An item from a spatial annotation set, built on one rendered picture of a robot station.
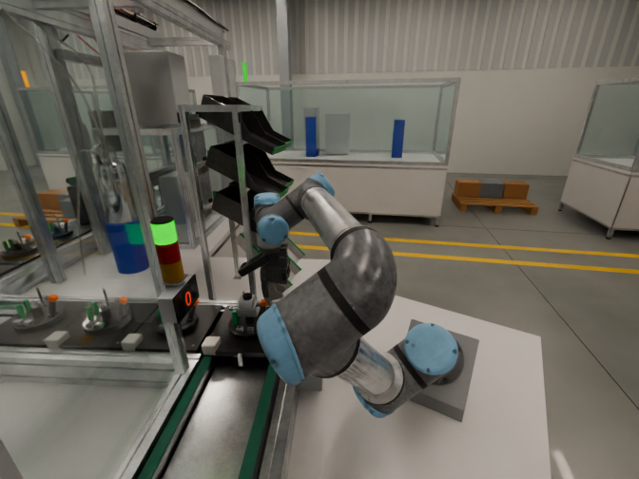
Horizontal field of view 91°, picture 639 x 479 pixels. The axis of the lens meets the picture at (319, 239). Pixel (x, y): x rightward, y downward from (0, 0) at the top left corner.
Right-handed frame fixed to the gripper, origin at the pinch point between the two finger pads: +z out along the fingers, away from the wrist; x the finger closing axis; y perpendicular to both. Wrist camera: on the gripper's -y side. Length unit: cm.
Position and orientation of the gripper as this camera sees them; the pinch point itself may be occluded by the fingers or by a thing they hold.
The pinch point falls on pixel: (267, 301)
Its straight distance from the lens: 105.3
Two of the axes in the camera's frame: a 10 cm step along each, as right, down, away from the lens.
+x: 0.5, -3.8, 9.2
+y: 10.0, 0.1, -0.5
